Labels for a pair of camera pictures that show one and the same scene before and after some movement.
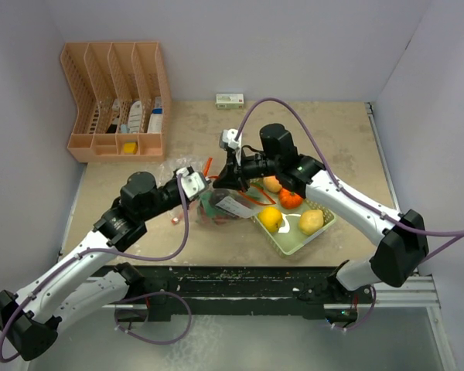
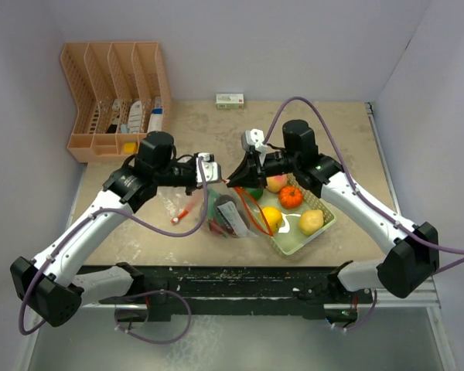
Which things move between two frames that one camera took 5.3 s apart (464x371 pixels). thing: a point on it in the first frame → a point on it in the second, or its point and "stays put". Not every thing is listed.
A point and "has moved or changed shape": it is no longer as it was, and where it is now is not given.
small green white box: x=229 y=100 stays put
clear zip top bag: x=213 y=205 has moved or changed shape
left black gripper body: x=167 y=199 → x=175 y=174
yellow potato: x=311 y=221 stays put
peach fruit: x=272 y=184 stays put
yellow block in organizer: x=130 y=148 stays put
